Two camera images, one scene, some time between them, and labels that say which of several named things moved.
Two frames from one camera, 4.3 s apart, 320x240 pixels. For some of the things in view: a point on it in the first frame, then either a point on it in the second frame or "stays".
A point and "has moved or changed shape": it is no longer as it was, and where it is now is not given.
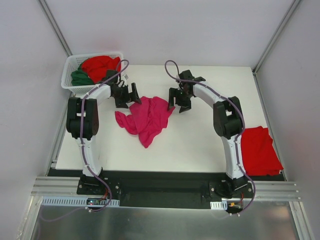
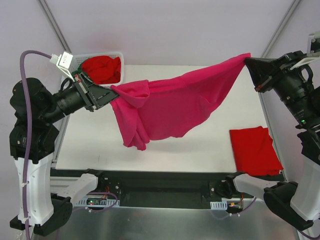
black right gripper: [179, 99] to [269, 75]
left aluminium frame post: [55, 27] stays
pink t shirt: [148, 118] has moved or changed shape
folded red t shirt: [259, 157] stays
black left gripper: [125, 95] to [84, 92]
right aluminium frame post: [281, 26] stays
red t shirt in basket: [97, 67] stays
